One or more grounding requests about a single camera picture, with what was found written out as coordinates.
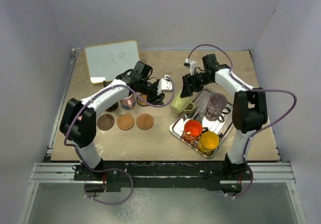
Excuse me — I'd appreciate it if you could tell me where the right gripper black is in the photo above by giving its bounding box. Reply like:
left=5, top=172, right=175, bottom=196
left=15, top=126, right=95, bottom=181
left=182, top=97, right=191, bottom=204
left=181, top=71, right=213, bottom=98

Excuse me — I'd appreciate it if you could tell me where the pale yellow mug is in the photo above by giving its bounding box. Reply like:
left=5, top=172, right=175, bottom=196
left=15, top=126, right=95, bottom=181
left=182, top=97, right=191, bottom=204
left=171, top=90, right=195, bottom=114

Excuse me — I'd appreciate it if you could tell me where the pink mug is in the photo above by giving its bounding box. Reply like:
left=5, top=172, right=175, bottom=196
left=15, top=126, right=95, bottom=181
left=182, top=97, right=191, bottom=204
left=120, top=94, right=136, bottom=104

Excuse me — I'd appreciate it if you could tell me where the purple mug black rim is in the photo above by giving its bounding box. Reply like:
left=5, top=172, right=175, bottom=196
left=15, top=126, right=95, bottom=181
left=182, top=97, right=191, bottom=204
left=205, top=93, right=231, bottom=123

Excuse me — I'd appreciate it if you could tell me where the dark mug white interior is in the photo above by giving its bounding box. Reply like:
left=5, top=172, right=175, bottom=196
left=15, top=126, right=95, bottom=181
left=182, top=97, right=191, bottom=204
left=105, top=102, right=119, bottom=113

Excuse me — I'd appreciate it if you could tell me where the light wooden coaster bottom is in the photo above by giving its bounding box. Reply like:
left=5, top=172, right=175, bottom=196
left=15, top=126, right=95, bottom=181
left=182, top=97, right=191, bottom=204
left=136, top=114, right=154, bottom=130

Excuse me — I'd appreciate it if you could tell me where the light wooden coaster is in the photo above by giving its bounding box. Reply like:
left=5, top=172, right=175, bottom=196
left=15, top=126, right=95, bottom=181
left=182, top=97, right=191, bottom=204
left=136, top=114, right=154, bottom=130
left=117, top=114, right=134, bottom=130

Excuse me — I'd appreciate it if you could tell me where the light wooden coaster top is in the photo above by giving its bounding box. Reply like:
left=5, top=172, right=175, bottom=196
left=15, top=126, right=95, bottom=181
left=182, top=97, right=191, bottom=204
left=117, top=114, right=134, bottom=130

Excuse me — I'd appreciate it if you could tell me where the dark wooden coaster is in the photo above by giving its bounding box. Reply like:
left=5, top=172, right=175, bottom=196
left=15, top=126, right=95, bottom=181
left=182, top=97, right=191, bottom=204
left=97, top=114, right=115, bottom=131

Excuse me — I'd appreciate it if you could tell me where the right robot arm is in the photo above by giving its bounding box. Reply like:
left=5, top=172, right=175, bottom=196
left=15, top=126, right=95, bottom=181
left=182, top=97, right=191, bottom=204
left=180, top=54, right=268, bottom=179

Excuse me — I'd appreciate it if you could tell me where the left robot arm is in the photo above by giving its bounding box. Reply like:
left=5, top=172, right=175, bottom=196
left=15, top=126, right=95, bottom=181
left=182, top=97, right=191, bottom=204
left=60, top=61, right=168, bottom=180

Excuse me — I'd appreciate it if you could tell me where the orange black smiley coaster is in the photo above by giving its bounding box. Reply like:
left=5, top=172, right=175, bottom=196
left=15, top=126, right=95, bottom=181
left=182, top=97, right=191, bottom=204
left=136, top=94, right=148, bottom=107

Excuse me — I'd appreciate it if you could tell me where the blue round coaster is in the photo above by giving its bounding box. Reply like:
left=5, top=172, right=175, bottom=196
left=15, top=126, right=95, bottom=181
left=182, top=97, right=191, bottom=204
left=120, top=102, right=136, bottom=110

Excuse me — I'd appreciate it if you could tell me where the orange glass cup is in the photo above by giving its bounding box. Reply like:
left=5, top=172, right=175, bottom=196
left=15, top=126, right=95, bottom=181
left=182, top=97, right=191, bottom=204
left=182, top=120, right=209, bottom=143

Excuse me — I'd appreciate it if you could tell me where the yellow glass cup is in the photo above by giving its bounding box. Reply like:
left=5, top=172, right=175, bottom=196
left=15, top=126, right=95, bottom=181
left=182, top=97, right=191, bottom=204
left=197, top=131, right=220, bottom=155

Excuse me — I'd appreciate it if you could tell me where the white board with stand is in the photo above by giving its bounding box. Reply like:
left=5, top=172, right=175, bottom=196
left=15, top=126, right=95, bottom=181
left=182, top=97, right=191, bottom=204
left=84, top=40, right=139, bottom=84

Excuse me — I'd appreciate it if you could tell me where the steel tray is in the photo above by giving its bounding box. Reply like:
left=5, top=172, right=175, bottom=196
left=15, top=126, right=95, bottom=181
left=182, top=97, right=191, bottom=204
left=169, top=88, right=240, bottom=159

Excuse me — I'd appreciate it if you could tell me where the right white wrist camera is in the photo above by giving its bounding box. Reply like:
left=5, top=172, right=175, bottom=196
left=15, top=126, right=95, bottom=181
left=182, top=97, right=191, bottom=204
left=184, top=58, right=197, bottom=75

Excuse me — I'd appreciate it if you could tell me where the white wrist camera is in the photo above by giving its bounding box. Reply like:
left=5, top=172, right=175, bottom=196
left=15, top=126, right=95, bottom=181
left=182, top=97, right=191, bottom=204
left=157, top=75, right=173, bottom=94
left=184, top=58, right=197, bottom=75

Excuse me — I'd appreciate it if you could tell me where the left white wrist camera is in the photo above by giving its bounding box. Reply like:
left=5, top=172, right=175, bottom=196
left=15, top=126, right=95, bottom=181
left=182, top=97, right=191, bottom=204
left=157, top=75, right=173, bottom=94

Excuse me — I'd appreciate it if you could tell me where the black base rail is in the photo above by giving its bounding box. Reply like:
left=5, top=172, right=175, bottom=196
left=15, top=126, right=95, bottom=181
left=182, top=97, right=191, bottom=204
left=72, top=161, right=253, bottom=192

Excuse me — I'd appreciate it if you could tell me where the aluminium frame rail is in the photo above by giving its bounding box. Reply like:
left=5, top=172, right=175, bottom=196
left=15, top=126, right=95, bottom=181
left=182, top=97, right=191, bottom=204
left=30, top=163, right=75, bottom=183

